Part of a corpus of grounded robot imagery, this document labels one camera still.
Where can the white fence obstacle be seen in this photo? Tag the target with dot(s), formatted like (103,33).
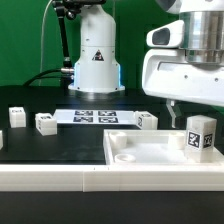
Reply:
(87,178)

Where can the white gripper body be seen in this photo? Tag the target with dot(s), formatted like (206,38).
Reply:
(167,74)

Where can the white square tabletop part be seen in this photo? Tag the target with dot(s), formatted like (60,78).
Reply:
(145,147)

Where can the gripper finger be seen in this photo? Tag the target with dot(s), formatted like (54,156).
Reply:
(174,111)

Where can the white sheet with tags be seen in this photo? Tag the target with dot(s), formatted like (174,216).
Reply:
(97,117)

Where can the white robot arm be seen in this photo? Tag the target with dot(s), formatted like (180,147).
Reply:
(97,73)

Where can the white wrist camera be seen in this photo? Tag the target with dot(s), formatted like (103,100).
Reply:
(167,36)

